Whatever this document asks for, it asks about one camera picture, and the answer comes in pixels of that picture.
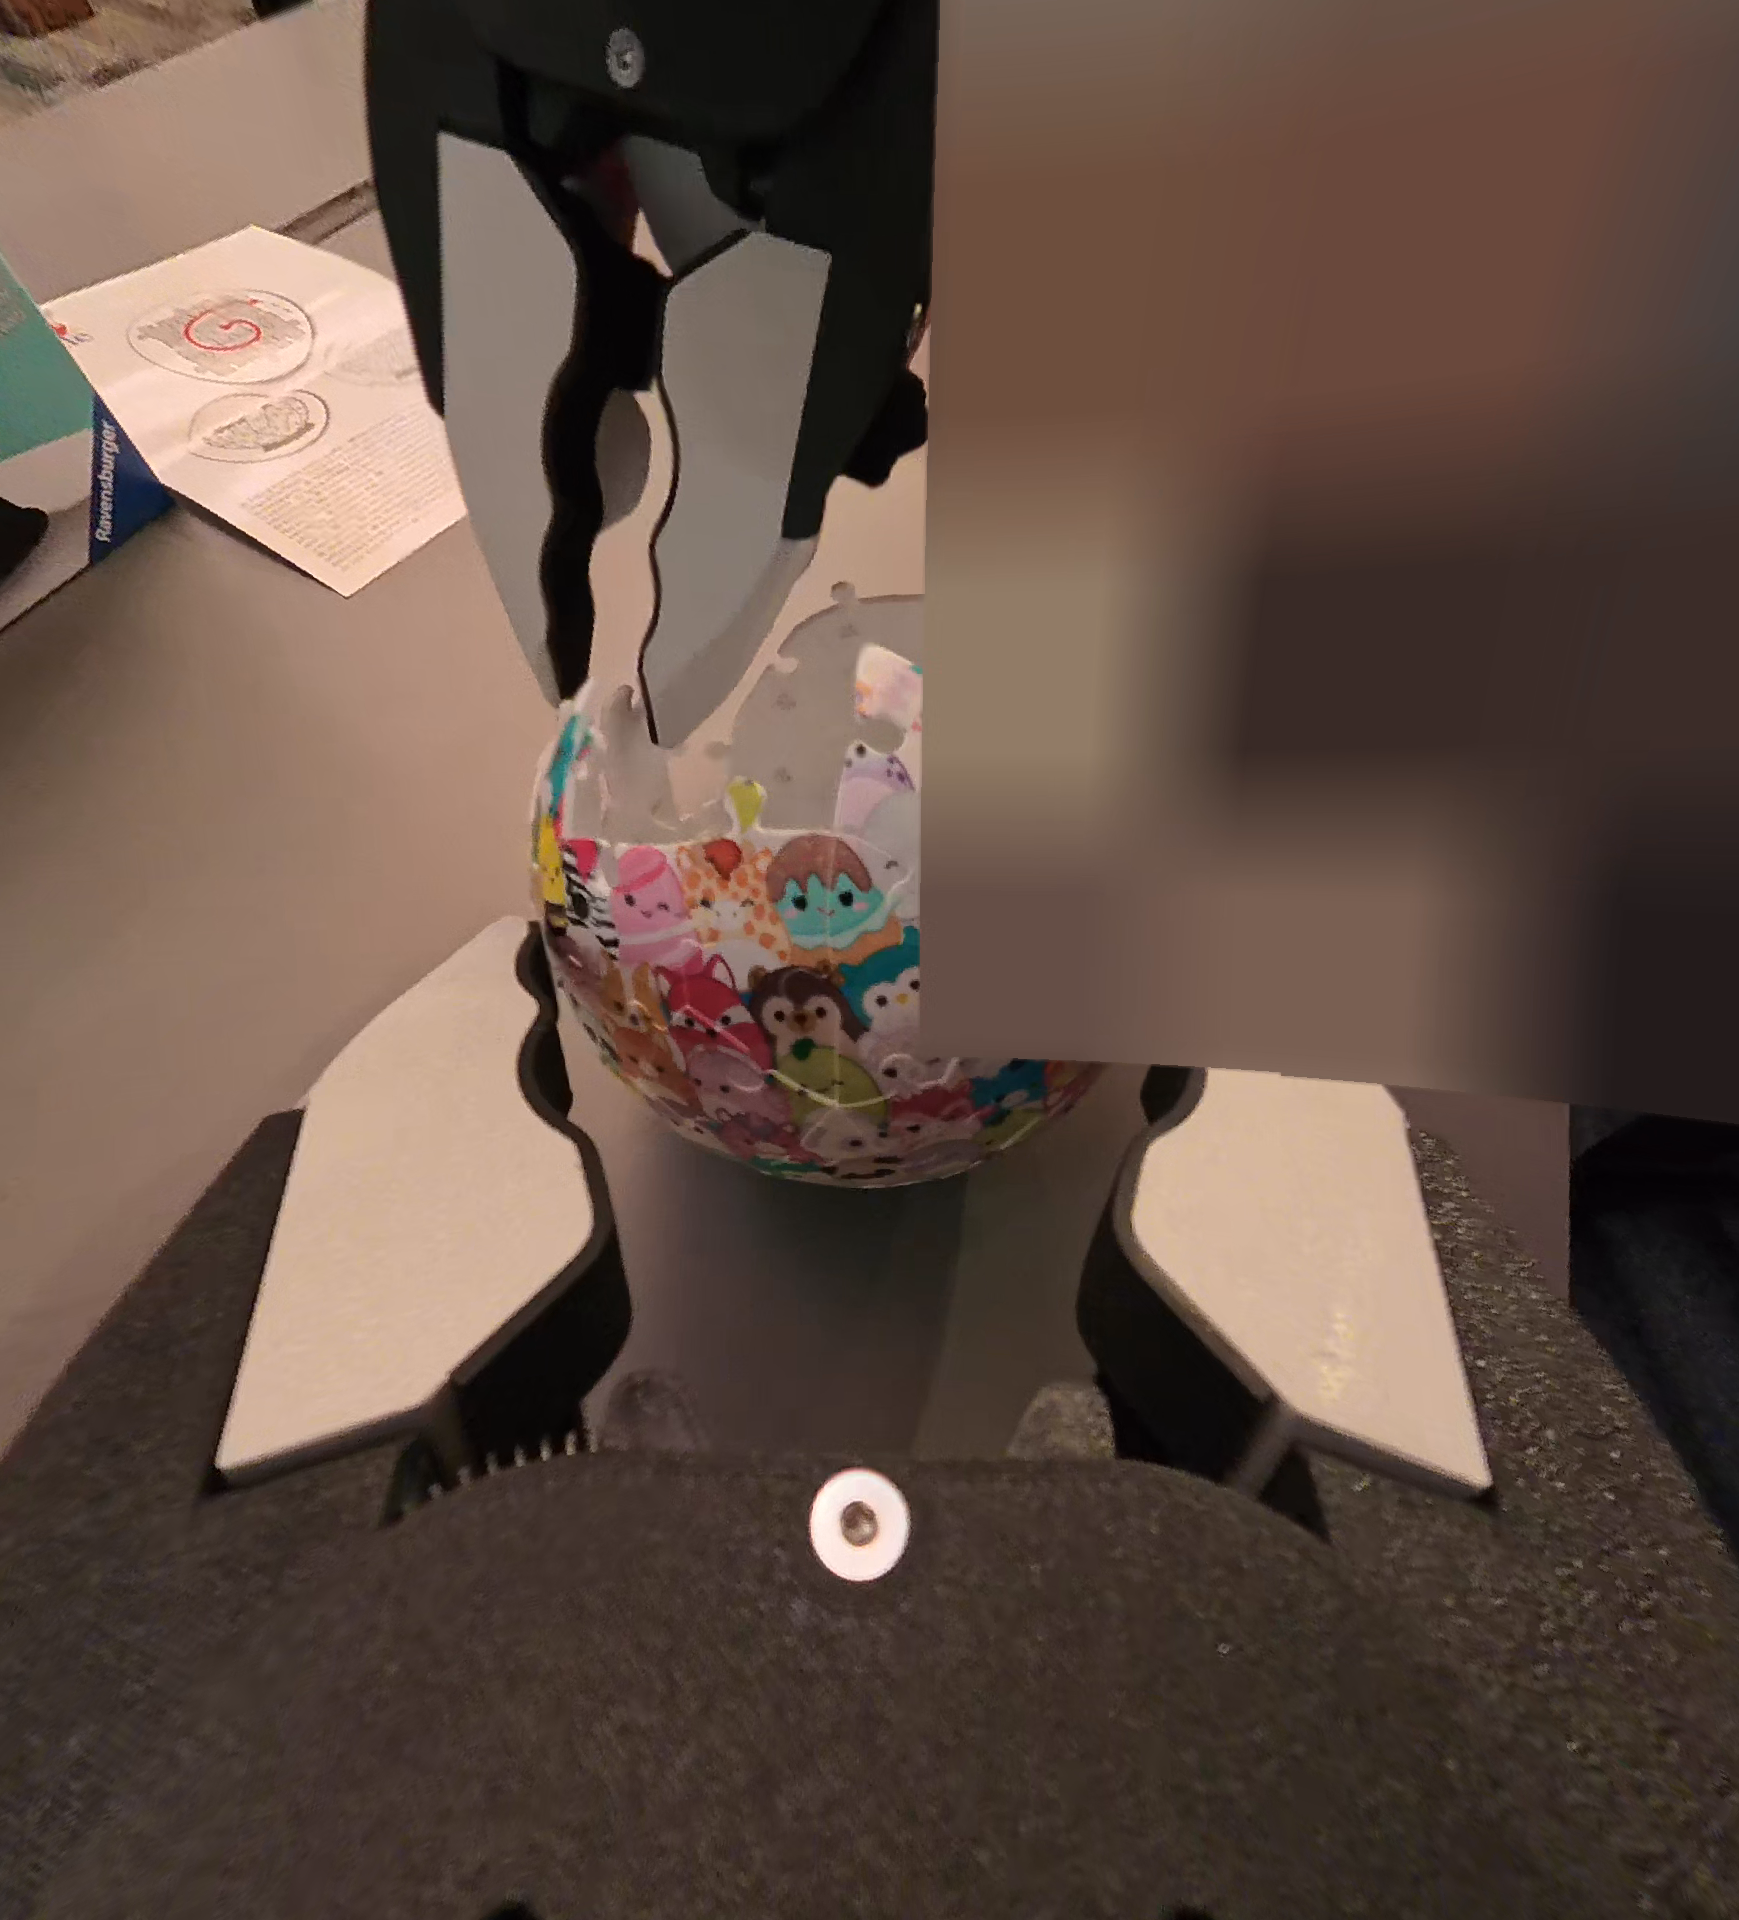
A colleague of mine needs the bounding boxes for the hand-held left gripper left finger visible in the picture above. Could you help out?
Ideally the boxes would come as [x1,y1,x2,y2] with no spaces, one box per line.
[212,918,619,1490]

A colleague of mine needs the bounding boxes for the colourful cartoon puzzle ball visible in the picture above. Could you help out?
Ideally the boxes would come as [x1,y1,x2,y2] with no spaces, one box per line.
[530,582,1111,1191]

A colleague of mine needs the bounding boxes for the dark blue clothing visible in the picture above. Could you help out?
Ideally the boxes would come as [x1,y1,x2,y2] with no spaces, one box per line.
[1567,1102,1739,1667]

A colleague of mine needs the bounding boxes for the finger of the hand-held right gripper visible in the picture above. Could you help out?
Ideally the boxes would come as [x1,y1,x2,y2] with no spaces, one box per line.
[623,135,835,749]
[434,129,663,710]

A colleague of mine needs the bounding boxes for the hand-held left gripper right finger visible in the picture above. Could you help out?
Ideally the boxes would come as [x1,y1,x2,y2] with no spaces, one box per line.
[1075,1066,1498,1499]

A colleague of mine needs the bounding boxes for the white instruction leaflet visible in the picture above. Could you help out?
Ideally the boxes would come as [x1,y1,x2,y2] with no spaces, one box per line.
[39,225,468,599]

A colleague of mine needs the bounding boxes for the patterned rug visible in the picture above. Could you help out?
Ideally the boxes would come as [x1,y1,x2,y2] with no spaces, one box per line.
[0,0,317,153]

